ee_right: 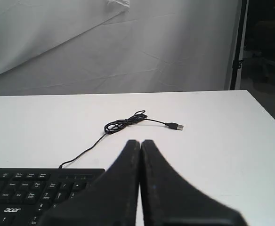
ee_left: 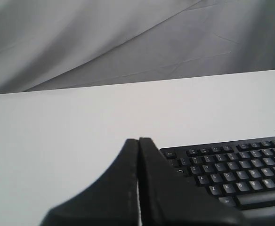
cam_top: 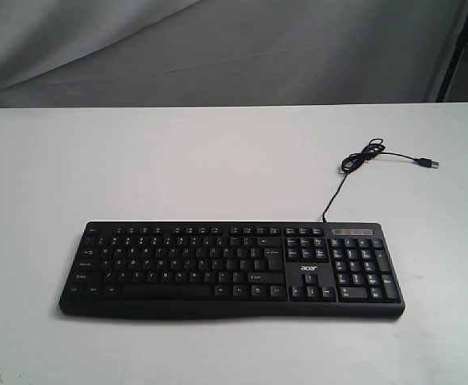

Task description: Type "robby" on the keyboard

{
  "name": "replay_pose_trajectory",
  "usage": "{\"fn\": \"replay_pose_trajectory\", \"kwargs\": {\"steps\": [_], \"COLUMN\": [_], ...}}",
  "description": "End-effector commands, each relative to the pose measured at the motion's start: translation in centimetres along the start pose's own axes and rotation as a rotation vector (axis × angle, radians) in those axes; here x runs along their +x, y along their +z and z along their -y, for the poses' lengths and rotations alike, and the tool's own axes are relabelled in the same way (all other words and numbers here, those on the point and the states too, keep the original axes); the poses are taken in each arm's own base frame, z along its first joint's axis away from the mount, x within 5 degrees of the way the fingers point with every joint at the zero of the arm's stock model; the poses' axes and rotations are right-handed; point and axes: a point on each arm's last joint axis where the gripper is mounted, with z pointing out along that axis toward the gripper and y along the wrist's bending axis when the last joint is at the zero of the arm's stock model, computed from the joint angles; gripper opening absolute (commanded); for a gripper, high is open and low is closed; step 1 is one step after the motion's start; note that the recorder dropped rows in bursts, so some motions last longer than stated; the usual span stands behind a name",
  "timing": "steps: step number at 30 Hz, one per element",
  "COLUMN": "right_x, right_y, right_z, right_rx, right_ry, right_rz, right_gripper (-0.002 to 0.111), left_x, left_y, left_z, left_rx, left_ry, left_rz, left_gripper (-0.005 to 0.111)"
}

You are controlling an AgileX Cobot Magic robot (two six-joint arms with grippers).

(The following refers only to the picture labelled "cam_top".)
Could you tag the black acer keyboard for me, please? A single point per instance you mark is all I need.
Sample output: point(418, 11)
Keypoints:
point(228, 269)

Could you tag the grey backdrop cloth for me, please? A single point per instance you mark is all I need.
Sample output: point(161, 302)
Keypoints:
point(224, 53)

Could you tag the black stand pole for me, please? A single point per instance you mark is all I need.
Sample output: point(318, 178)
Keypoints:
point(456, 52)

